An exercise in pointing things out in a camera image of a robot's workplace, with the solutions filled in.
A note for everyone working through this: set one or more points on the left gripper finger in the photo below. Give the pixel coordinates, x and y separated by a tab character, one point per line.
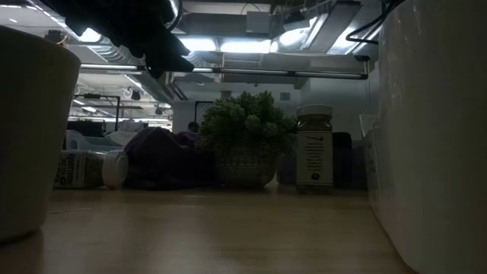
184	64

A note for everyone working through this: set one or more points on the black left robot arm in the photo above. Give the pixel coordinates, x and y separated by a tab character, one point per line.
114	15

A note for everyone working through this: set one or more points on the black metal rack frame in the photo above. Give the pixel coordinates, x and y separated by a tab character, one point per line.
117	114

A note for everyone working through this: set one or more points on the grey ceiling junction box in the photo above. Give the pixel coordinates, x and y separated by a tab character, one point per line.
258	22

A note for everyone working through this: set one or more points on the silver frame bar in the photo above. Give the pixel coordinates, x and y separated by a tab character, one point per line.
266	71

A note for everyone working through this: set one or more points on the person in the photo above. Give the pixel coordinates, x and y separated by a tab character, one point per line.
193	126

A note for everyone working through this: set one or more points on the black rectangular frame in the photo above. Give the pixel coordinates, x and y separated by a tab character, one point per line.
195	114

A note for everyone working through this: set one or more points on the purple cloth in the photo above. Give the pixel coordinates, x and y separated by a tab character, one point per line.
163	160

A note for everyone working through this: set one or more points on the green artificial plant in pot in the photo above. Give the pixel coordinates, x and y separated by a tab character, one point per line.
247	125

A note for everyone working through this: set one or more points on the white plastic bin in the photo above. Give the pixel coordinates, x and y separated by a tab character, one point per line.
437	152

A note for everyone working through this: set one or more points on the white cup at left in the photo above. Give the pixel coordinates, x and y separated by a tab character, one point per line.
34	133

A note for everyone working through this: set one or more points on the everything seasoning jar white cap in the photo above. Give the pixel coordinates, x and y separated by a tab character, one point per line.
114	169

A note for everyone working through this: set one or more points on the ceiling light panel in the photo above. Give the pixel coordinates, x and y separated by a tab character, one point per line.
245	46
201	45

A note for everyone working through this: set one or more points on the glass herb jar white lid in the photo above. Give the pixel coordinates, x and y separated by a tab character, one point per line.
314	160

